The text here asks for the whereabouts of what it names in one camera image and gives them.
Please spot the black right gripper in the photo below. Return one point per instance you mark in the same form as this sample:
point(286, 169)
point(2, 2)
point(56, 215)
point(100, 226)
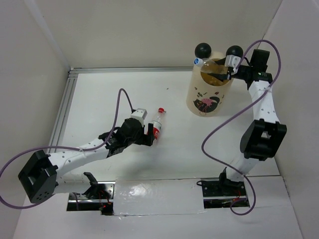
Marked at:
point(222, 77)

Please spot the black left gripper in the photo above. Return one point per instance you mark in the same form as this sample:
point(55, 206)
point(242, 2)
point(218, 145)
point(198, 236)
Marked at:
point(146, 139)

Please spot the clear unlabelled plastic bottle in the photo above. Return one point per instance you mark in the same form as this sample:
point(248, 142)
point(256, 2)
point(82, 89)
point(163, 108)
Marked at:
point(206, 66)

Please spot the red label red cap bottle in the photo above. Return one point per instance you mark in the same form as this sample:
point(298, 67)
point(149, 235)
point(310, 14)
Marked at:
point(157, 121)

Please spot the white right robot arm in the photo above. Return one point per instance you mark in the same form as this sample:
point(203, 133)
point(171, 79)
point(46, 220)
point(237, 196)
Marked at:
point(265, 134)

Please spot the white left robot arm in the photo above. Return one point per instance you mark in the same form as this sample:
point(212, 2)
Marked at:
point(45, 174)

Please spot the cream bin with black ears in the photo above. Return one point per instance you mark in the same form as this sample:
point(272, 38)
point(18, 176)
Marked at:
point(203, 99)

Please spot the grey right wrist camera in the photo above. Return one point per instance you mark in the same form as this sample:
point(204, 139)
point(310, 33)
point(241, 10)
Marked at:
point(232, 61)

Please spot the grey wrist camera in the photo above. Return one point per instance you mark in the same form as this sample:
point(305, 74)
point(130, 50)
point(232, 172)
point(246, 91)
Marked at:
point(232, 61)
point(139, 114)

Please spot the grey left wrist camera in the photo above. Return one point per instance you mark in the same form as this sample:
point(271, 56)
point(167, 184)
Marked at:
point(139, 114)

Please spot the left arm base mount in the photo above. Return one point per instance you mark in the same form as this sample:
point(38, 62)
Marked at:
point(99, 196)

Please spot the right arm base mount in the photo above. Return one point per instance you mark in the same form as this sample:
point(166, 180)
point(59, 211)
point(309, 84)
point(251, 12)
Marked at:
point(217, 196)

